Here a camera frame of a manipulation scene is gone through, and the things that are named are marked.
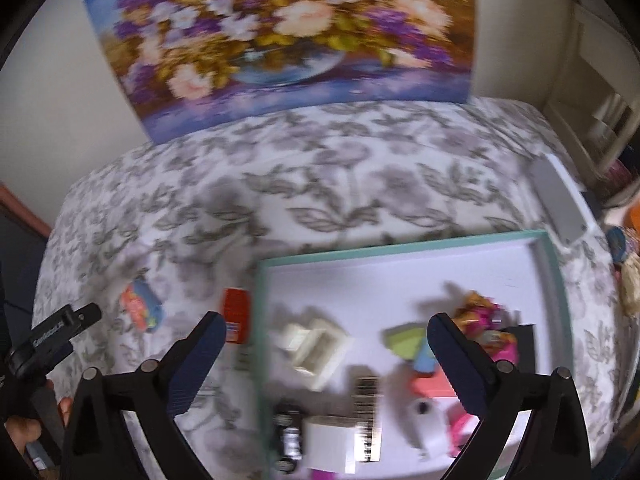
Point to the small white box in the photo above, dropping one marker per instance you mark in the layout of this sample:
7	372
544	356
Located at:
330	442

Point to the grey remote control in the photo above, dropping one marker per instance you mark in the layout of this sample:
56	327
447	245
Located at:
559	200

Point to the floral grey white blanket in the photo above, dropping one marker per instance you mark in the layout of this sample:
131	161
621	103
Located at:
300	185

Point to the pink yellow doll toy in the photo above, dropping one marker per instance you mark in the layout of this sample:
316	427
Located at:
482	322

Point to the pink plastic toy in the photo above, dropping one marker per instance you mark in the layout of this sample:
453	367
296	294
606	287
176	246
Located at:
460	432

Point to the white tray with teal rim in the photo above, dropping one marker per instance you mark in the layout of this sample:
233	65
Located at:
400	280

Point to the brown wooden frame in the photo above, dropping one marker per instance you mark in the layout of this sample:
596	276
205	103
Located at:
22	207

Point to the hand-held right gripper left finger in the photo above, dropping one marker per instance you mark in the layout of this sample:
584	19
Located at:
195	370

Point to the person's left hand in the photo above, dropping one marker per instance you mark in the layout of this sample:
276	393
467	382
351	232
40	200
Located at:
20	432

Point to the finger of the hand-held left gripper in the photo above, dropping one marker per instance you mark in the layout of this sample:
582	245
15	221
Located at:
87	317

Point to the orange box with blue label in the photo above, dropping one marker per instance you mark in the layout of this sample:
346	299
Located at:
142	306

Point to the magenta plastic case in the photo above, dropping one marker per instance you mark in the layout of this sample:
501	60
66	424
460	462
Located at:
325	475

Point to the red small box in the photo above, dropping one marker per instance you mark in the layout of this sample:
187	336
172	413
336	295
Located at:
236	315

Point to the orange box with green label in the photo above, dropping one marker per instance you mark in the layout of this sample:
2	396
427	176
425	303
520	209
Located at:
410	342

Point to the round blue tin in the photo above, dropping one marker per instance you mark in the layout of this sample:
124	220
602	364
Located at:
619	245

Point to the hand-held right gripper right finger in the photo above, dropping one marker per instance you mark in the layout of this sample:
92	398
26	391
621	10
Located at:
457	366

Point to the white shelf unit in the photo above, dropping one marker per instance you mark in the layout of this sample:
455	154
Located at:
595	85

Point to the flower bouquet painting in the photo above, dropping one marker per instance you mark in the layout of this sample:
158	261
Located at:
300	35

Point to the black toy car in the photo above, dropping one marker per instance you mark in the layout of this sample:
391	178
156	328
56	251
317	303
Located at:
288	435

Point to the cream perforated comb block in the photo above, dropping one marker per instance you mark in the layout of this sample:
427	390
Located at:
367	420

